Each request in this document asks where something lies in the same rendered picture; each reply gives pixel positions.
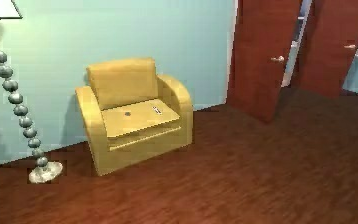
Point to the small grey round object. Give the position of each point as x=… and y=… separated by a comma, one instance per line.
x=127, y=114

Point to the red-brown room door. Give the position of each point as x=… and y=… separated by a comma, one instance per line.
x=260, y=50
x=330, y=46

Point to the small white remote control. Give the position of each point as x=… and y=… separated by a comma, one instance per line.
x=157, y=110

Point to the yellow armchair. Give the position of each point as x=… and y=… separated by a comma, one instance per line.
x=138, y=133

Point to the beaded silver floor lamp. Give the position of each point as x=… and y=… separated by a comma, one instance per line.
x=16, y=98

